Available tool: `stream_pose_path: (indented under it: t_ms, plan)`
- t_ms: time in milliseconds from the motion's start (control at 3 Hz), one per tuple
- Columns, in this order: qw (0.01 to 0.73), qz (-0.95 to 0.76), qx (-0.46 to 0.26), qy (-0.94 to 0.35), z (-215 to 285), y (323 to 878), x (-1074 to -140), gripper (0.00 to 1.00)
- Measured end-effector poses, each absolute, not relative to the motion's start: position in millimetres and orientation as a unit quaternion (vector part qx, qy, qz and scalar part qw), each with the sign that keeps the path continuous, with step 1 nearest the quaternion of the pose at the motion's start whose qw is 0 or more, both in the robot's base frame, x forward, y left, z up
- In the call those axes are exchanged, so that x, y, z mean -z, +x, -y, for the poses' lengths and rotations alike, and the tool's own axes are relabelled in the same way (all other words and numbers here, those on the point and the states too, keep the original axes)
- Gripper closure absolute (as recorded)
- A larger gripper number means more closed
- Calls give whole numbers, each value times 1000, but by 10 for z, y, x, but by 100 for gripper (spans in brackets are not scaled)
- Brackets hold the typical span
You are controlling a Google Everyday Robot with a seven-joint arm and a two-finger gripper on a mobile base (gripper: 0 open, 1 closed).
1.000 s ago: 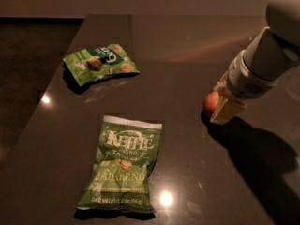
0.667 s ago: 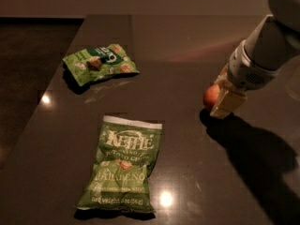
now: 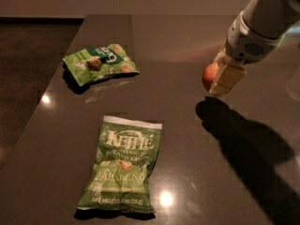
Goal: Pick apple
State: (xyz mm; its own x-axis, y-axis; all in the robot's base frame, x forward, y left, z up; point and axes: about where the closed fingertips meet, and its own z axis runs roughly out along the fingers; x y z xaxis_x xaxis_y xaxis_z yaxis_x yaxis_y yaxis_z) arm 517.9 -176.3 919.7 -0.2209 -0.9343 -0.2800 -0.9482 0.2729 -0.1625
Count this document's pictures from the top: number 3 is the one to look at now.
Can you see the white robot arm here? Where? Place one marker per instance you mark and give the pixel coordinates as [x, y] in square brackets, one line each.
[289, 10]

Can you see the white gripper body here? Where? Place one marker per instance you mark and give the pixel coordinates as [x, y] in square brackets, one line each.
[245, 42]

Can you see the green Kettle jalapeno chips bag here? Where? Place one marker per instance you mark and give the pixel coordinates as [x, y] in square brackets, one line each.
[127, 152]

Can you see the red apple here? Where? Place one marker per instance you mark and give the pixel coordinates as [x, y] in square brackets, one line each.
[208, 75]

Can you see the green snack bag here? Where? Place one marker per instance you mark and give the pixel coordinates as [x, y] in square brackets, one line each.
[96, 64]

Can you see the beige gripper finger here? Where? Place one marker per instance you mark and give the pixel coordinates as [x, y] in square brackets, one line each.
[224, 78]
[222, 57]

